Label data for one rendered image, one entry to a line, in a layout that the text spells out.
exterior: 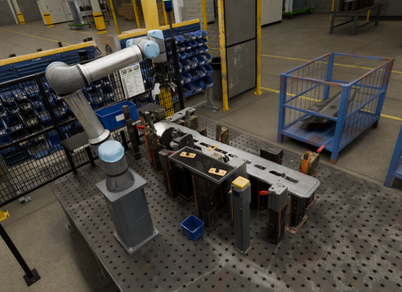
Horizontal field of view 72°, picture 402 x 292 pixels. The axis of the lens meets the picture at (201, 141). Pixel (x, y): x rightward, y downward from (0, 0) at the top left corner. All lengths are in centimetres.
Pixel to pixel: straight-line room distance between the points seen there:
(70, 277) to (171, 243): 124
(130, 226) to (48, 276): 137
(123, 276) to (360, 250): 124
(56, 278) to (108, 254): 108
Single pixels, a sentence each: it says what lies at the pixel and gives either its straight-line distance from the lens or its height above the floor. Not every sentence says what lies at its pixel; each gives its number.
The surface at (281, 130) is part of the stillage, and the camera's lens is 378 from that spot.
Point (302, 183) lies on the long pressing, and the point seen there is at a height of 100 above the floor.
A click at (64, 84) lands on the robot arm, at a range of 128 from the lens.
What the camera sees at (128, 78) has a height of 132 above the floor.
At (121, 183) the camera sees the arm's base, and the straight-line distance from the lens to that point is 147.
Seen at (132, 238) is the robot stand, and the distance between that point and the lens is 166.
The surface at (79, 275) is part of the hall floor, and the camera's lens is 271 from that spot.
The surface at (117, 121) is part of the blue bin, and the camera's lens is 233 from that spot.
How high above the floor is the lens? 198
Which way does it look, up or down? 30 degrees down
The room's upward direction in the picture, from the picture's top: 7 degrees counter-clockwise
